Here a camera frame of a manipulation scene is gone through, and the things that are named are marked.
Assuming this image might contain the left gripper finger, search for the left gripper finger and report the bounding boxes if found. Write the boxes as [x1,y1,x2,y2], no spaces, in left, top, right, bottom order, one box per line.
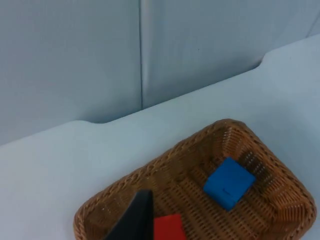
[102,189,156,240]

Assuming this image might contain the red cube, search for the red cube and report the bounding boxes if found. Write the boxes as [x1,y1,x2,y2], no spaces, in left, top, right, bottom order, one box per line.
[153,213,188,240]

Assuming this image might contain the blue cube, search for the blue cube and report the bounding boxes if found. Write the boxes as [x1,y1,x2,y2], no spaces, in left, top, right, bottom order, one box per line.
[202,156,257,212]

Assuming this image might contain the pale brown wicker basket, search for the pale brown wicker basket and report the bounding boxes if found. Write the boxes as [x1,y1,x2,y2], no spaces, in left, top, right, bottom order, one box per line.
[73,118,318,240]

